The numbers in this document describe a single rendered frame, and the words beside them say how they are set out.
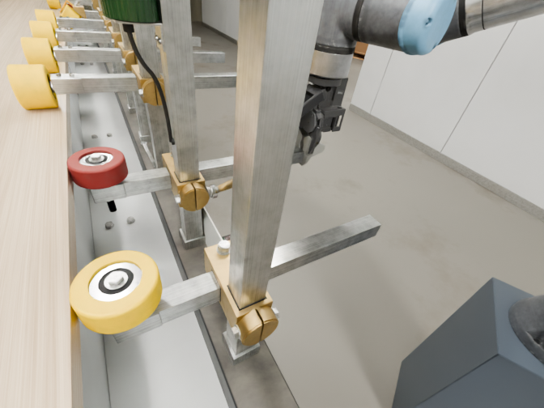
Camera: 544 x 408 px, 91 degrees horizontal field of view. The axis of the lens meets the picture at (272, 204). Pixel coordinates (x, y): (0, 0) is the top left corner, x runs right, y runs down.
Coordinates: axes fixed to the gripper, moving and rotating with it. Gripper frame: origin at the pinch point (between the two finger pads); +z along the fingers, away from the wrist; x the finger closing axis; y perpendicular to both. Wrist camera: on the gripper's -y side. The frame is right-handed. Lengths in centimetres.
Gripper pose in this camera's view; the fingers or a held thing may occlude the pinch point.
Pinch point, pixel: (299, 160)
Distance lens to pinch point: 68.0
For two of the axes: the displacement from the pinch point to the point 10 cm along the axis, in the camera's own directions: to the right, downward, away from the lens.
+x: -4.9, -6.0, 6.4
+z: -1.1, 7.6, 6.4
